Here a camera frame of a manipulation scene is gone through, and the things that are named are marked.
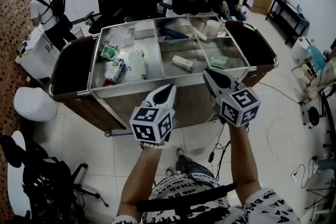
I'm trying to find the white lidded bin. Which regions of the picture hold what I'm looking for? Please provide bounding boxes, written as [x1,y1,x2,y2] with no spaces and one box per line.
[13,86,58,123]

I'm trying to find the black adapter cable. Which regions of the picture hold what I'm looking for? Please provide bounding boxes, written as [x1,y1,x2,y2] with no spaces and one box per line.
[208,123,232,174]

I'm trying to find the person's left forearm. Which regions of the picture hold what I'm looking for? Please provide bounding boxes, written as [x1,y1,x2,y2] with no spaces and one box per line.
[117,148,169,217]

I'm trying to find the black office chair with gear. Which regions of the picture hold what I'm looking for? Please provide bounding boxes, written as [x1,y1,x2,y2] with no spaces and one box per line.
[0,135,110,224]

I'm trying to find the stainless steel compartment cart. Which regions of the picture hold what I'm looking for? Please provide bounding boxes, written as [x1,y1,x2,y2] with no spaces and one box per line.
[49,15,279,137]

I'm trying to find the white rectangular box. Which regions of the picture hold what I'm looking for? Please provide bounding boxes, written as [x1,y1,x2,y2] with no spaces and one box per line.
[172,55,195,71]

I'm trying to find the white rectangular table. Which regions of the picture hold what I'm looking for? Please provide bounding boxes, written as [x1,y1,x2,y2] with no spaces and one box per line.
[15,26,61,81]

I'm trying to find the green snack packet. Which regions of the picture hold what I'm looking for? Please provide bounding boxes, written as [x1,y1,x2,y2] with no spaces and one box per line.
[100,44,119,60]

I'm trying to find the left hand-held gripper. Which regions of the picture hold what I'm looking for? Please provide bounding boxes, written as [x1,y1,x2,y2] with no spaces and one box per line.
[129,83,177,144]

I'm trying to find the person's grey trousers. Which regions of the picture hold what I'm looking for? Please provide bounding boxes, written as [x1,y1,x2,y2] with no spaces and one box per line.
[174,156,215,179]

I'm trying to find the black backpack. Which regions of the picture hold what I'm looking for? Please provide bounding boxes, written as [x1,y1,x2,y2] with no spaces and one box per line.
[51,0,66,16]

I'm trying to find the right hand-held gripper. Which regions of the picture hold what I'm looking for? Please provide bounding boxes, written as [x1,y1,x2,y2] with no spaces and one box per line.
[203,69,262,128]

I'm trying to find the person's right forearm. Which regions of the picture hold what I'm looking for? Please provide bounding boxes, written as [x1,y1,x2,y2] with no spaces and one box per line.
[226,120,263,208]

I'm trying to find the black round spool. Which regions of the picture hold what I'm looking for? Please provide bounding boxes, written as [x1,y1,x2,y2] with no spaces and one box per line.
[306,106,321,126]

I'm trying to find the white round appliance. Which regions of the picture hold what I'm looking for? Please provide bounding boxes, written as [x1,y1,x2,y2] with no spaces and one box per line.
[290,36,314,62]

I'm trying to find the white beaded bracelet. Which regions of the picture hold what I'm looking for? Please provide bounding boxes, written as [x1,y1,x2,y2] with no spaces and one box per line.
[140,140,167,151]

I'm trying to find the person's white printed shirt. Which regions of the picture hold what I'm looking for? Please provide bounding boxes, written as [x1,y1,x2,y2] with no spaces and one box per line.
[110,172,301,224]

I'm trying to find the white round table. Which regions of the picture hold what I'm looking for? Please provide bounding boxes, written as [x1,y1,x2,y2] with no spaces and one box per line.
[6,130,32,218]

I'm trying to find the black chest harness strap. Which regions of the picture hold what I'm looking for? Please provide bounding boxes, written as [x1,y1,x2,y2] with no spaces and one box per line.
[136,183,237,224]

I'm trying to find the wooden stool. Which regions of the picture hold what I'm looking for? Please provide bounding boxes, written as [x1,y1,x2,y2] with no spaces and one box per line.
[291,61,320,92]

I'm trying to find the black console shelf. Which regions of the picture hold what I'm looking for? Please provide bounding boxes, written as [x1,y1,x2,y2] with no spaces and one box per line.
[265,0,310,45]

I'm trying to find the thin black floor cable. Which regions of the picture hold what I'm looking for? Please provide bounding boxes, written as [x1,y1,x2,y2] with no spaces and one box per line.
[258,81,302,104]

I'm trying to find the white plastic bag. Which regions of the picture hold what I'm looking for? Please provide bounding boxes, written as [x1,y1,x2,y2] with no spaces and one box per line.
[125,49,148,79]

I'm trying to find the dark blue object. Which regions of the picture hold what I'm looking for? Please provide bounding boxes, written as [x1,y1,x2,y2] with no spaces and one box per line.
[158,27,190,39]

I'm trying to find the clear plastic bag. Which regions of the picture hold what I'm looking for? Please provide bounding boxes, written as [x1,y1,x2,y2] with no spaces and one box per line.
[106,26,134,48]

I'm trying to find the mesh wastebasket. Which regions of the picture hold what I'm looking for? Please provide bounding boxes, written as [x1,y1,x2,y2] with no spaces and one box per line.
[70,26,85,39]

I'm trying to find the white mug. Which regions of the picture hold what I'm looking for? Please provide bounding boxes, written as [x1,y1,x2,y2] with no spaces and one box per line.
[204,19,226,38]

